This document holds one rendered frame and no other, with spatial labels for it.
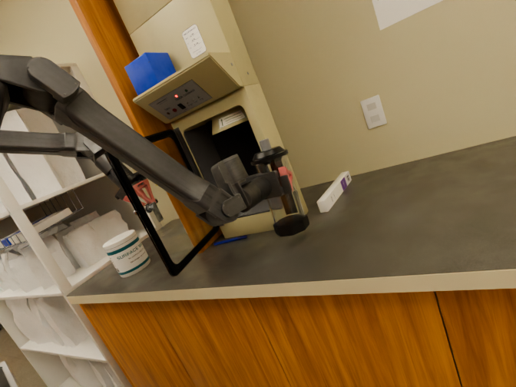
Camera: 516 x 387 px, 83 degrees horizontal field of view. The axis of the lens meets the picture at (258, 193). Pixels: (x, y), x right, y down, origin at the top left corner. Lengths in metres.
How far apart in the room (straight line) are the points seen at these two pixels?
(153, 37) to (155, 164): 0.59
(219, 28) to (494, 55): 0.86
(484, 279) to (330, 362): 0.45
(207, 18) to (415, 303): 0.89
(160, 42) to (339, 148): 0.78
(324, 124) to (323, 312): 0.79
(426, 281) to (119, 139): 0.62
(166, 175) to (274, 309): 0.47
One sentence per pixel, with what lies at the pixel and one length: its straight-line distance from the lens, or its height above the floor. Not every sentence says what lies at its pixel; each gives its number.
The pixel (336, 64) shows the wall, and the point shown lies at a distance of 1.27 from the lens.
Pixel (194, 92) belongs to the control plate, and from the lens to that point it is 0.93.
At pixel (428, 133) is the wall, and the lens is 1.28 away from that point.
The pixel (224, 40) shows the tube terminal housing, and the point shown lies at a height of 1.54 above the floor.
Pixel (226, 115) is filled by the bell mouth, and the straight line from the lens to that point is 1.00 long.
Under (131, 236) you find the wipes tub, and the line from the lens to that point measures 1.28.
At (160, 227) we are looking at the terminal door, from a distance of 0.90.
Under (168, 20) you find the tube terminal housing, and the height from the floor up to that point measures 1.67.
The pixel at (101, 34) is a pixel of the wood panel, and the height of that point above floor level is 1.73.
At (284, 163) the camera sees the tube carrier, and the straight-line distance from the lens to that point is 0.79.
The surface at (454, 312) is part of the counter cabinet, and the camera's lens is 0.73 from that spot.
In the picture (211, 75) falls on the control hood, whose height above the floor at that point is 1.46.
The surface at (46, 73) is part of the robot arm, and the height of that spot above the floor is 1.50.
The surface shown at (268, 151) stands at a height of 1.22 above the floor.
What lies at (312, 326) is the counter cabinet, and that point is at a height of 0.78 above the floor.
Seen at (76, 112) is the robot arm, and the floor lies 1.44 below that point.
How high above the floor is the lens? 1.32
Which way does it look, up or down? 14 degrees down
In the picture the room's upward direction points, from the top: 23 degrees counter-clockwise
